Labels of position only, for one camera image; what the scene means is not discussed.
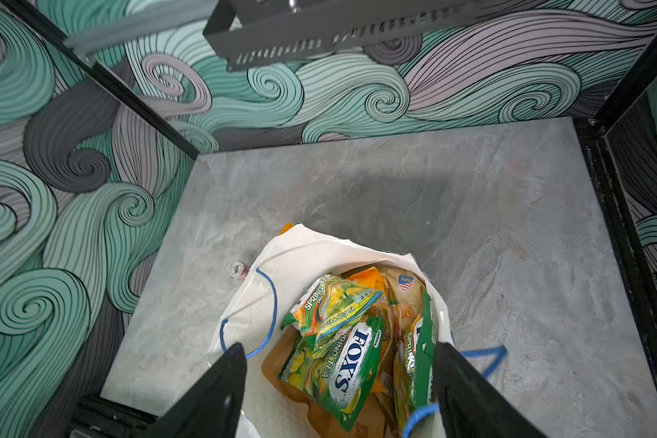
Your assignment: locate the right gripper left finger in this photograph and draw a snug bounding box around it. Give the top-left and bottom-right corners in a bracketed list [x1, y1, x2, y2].
[144, 343, 247, 438]

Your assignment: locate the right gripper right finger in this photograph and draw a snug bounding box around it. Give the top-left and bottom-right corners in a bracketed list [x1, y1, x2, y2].
[433, 343, 544, 438]

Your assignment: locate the green Fox's candy bag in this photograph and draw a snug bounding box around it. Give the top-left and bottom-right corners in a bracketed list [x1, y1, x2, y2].
[278, 316, 385, 432]

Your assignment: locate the checkered paper bag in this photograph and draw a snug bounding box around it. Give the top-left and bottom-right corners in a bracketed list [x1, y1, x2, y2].
[210, 224, 454, 437]

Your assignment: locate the green Spring Tea candy bag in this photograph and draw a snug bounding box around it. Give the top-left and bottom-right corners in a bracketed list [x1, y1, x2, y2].
[280, 274, 383, 359]

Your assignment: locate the yellow orange gummy snack bag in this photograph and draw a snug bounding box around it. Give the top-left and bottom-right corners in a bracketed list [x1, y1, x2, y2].
[279, 223, 293, 235]

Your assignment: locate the small pink candy toy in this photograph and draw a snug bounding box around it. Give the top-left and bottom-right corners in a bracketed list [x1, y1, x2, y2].
[228, 261, 249, 282]

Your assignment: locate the black perforated wall tray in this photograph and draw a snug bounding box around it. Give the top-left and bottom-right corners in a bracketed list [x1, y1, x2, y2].
[203, 1, 482, 72]

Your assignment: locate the aluminium rail back wall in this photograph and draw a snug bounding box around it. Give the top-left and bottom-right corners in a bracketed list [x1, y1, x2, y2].
[63, 0, 217, 56]

